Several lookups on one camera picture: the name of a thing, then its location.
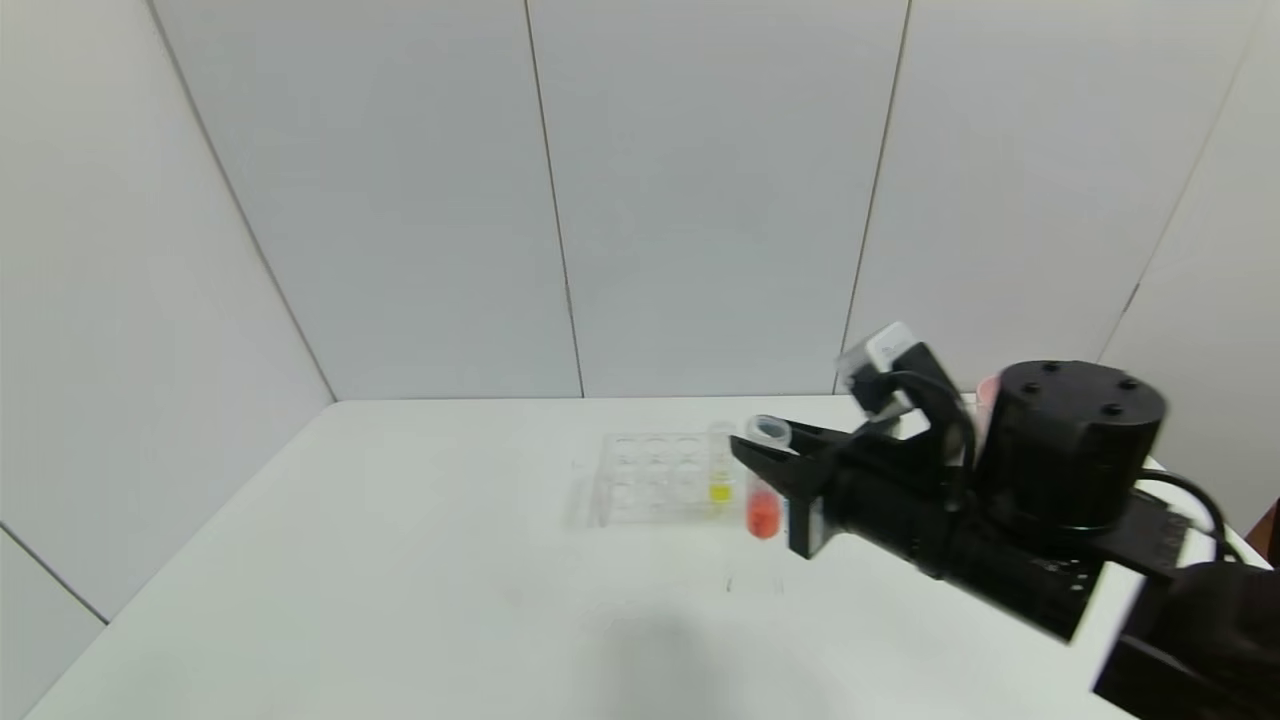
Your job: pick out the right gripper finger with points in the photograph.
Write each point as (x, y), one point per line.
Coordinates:
(790, 472)
(830, 438)

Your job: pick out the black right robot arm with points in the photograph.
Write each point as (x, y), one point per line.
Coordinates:
(1070, 440)

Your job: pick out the clear plastic test tube rack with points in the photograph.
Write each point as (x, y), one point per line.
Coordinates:
(650, 480)

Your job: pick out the pink bowl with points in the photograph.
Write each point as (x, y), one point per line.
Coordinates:
(987, 410)

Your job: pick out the test tube with red pigment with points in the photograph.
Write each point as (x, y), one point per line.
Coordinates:
(763, 515)

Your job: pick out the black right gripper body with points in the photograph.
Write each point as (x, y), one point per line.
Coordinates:
(808, 502)

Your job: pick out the dark brown object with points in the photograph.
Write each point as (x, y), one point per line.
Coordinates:
(1272, 530)

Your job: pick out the test tube with yellow pigment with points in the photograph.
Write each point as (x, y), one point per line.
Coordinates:
(720, 490)

